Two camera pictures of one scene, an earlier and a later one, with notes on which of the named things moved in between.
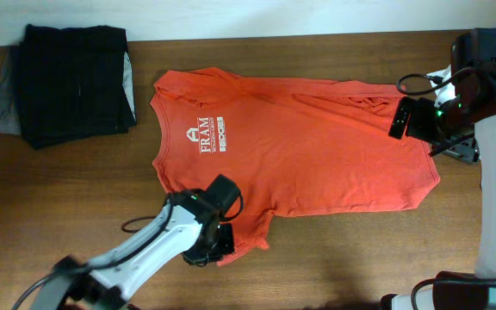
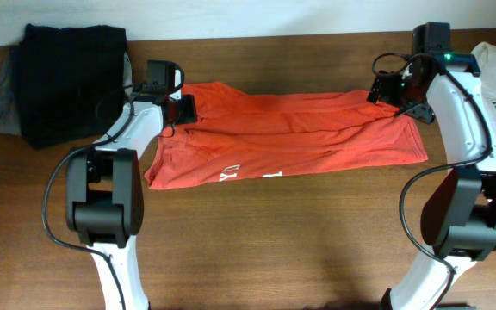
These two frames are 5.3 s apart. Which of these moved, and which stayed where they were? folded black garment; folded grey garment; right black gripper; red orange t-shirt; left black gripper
Moved: red orange t-shirt; right black gripper; left black gripper
Stayed: folded grey garment; folded black garment
